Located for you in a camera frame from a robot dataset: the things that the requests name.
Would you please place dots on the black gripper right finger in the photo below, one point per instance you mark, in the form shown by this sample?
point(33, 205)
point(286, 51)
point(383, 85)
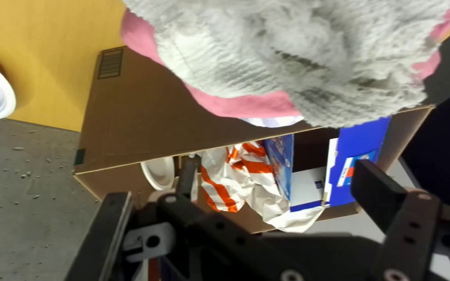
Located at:
point(410, 229)

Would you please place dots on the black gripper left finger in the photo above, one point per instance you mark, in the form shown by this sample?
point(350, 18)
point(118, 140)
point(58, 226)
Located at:
point(219, 244)

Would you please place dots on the grey knitted towel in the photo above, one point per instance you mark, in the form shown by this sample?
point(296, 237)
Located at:
point(297, 57)

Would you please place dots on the white orange striped bag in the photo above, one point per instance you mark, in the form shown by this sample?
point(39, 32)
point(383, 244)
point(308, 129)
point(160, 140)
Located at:
point(246, 177)

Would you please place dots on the blue white carton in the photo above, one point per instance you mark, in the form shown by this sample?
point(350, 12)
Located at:
point(358, 151)

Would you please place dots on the white bowl in box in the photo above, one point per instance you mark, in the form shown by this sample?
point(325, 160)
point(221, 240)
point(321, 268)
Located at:
point(158, 173)

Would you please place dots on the brown cardboard box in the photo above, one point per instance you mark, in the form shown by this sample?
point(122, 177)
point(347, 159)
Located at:
point(147, 120)

